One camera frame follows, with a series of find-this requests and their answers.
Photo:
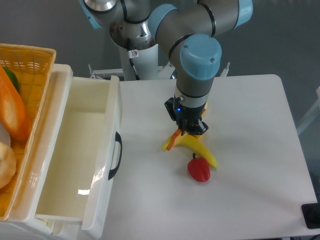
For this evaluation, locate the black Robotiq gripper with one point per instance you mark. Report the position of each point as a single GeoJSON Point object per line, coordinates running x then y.
{"type": "Point", "coordinates": [188, 119]}

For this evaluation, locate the black drawer handle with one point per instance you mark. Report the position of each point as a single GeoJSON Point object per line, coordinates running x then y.
{"type": "Point", "coordinates": [117, 156]}

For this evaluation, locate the orange toy baguette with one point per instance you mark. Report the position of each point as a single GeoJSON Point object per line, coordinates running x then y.
{"type": "Point", "coordinates": [13, 112]}

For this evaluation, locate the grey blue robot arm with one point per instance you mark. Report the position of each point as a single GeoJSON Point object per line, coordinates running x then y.
{"type": "Point", "coordinates": [188, 38]}

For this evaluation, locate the open upper white drawer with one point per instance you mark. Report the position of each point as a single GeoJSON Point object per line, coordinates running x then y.
{"type": "Point", "coordinates": [98, 108]}

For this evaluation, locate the yellow toy bell pepper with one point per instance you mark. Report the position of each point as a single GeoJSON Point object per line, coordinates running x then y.
{"type": "Point", "coordinates": [203, 115]}

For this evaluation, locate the beige toy bread roll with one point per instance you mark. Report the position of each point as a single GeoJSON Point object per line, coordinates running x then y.
{"type": "Point", "coordinates": [8, 163]}

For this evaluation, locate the white plastic drawer cabinet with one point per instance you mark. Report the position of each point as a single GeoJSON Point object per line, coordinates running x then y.
{"type": "Point", "coordinates": [45, 204]}

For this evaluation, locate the red toy bell pepper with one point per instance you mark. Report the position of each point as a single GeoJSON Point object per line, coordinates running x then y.
{"type": "Point", "coordinates": [198, 169]}

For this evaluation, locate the orange toy bread slice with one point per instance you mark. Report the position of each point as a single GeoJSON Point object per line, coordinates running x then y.
{"type": "Point", "coordinates": [175, 136]}

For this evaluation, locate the black device at table edge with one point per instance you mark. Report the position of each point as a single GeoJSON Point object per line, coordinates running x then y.
{"type": "Point", "coordinates": [311, 214]}

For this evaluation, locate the green toy vegetable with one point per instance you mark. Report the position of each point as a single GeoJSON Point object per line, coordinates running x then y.
{"type": "Point", "coordinates": [13, 78]}

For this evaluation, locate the yellow toy banana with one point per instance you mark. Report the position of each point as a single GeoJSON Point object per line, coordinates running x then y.
{"type": "Point", "coordinates": [196, 146]}

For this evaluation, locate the orange woven plastic basket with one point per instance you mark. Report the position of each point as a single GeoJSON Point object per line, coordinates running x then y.
{"type": "Point", "coordinates": [33, 66]}

